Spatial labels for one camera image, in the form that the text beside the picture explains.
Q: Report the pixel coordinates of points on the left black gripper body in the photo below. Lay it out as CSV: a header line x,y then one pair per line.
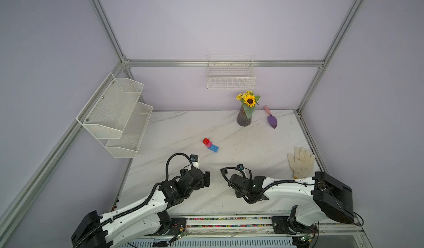
x,y
205,182

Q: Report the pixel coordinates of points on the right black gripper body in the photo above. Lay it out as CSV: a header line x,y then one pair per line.
x,y
241,193

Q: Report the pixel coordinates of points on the blue long lego brick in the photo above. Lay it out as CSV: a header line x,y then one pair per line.
x,y
213,148

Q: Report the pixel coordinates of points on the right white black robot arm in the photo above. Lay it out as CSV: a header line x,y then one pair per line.
x,y
317,198

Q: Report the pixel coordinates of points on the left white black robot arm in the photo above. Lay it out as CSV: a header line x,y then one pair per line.
x,y
147,216

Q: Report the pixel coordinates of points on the white work glove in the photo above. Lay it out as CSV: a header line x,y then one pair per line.
x,y
301,162

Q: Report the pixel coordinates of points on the purple pink garden trowel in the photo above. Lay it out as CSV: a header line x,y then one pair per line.
x,y
271,119

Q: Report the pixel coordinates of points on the sunflower bouquet in grey vase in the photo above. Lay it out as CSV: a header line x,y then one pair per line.
x,y
249,102

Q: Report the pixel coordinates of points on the white mesh two-tier shelf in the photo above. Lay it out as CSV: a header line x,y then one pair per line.
x,y
116,117

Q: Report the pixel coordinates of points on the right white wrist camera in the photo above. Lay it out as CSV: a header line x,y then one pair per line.
x,y
241,168

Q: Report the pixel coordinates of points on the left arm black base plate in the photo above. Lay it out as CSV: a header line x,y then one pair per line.
x,y
172,226

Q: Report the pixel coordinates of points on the aluminium front rail frame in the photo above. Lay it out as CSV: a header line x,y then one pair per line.
x,y
241,225

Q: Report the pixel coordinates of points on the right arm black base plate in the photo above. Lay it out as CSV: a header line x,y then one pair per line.
x,y
285,225

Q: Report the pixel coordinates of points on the white wire wall basket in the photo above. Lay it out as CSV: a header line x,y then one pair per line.
x,y
235,72

